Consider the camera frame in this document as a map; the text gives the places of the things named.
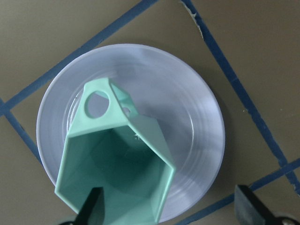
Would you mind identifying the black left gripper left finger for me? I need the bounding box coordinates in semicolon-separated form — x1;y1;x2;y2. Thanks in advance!
73;187;104;225

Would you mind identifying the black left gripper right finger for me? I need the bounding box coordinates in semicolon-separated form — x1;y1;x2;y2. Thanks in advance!
234;185;280;225

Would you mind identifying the mint green hexagonal cup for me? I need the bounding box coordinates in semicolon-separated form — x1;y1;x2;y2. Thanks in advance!
55;78;176;225

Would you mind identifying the lavender round plate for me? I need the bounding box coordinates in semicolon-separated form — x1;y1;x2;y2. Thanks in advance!
36;44;225;222

